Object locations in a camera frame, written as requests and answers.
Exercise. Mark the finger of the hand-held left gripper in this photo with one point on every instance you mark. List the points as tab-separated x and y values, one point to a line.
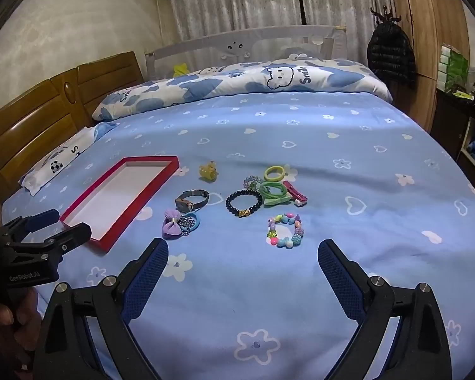
43	218
69	235

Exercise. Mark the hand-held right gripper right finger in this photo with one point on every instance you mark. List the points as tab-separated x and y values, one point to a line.
340	277

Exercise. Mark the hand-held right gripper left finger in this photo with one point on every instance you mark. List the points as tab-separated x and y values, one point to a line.
146	277

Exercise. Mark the red shallow box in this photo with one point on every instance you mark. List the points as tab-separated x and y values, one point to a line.
114	202

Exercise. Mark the grey mesh band watch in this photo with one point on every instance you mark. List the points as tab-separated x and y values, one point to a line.
184	204

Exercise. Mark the pink hair clip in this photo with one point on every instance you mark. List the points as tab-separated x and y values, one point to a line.
295	194

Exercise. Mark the yellow duck hair clip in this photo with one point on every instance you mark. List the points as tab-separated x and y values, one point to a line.
208	171

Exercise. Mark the person's left hand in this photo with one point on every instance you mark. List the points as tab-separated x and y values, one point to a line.
8	324

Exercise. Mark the white printed pillow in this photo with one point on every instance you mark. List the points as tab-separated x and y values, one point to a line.
59	162

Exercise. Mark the wooden headboard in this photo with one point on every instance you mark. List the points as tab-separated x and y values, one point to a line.
27	122

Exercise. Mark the blue flower print bed sheet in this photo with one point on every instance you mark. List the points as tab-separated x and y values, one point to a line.
301	146

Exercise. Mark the dark side cabinet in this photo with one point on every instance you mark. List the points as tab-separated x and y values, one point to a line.
451	122

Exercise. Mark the yellow toy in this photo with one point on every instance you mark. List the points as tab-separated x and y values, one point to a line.
180	70

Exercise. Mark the blue cloud print quilt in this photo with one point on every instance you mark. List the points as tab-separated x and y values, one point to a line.
237	83

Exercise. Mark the black puffer jacket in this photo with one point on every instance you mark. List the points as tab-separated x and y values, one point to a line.
392	55

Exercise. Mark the stack of green packets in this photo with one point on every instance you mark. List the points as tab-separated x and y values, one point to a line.
453	67

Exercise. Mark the dark coat rack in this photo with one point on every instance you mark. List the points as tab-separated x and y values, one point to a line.
387	12

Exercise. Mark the wooden wardrobe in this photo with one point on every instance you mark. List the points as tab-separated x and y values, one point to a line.
431	16

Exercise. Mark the grey patterned curtains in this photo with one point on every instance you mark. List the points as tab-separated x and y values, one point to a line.
241	0

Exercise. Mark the grey bed guard rail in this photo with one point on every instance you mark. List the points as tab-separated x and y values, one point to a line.
206	45

